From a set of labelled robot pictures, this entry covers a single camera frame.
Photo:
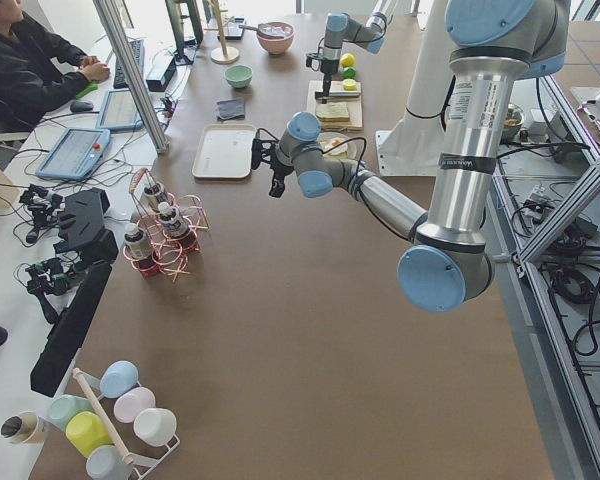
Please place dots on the blue teach pendant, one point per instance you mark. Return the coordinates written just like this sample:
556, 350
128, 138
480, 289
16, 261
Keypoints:
75, 154
118, 112

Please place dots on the wooden cutting board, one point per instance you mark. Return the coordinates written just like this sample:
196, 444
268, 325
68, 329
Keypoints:
337, 94

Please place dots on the yellow plastic cup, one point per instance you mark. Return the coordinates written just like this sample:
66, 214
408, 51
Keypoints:
86, 432

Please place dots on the yellow lemon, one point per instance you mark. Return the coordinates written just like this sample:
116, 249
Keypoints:
347, 60

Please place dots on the light blue plastic cup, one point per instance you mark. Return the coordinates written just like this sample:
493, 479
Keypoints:
120, 377

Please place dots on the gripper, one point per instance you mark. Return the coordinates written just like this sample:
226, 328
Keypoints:
280, 171
327, 68

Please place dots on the white plate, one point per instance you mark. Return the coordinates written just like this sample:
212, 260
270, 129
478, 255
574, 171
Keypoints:
334, 145

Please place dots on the white cup drying rack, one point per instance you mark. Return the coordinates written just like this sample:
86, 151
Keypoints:
144, 434

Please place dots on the wooden mug tree stand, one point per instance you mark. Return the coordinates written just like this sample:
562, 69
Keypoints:
224, 54

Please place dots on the dark grey folded cloth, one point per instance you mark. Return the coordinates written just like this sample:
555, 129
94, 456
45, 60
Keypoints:
230, 109

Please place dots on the cream rabbit tray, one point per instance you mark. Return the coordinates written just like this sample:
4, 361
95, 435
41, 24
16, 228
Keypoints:
224, 152

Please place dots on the half lemon slice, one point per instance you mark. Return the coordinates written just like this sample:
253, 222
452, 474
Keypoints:
349, 85

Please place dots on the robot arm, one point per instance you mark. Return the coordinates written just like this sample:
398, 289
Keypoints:
341, 28
474, 52

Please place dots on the mint green bowl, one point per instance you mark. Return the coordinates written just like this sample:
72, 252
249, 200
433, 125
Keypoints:
238, 76

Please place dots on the pink bowl with ice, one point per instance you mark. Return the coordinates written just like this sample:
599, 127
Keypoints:
275, 37

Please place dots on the copper wire bottle rack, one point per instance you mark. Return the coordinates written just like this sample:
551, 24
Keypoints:
164, 232

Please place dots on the dark drink bottle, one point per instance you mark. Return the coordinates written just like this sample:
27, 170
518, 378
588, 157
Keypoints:
172, 221

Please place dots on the seated person in black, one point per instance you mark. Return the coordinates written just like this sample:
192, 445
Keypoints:
39, 71

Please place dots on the green lime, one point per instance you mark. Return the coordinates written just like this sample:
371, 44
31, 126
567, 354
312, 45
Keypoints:
349, 73

